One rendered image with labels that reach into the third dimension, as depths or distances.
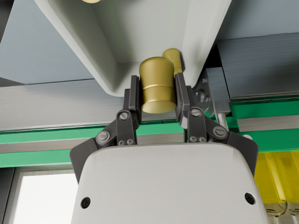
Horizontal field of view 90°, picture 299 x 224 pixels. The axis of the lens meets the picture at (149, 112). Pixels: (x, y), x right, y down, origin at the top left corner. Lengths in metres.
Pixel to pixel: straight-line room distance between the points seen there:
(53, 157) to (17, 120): 0.14
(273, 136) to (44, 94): 0.51
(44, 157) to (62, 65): 0.22
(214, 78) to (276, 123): 0.13
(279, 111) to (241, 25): 0.16
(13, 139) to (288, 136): 0.59
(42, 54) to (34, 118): 0.16
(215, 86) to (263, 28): 0.15
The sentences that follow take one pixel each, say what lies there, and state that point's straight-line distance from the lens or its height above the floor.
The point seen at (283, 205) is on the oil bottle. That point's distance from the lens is 0.45.
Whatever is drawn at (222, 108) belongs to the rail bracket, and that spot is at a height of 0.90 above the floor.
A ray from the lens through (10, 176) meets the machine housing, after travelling 0.77.
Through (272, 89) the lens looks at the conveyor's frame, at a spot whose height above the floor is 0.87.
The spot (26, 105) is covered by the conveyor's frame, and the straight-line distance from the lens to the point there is 0.50.
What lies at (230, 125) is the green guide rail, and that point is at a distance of 0.37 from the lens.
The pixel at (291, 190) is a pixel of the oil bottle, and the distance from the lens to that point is 0.45.
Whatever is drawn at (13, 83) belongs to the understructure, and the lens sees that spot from 0.92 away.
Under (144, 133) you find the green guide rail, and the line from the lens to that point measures 0.36.
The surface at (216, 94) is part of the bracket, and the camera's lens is 0.28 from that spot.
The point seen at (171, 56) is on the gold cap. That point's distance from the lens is 0.30.
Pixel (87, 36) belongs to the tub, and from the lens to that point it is 0.23.
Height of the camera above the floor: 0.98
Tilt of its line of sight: 19 degrees down
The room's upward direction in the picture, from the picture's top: 177 degrees clockwise
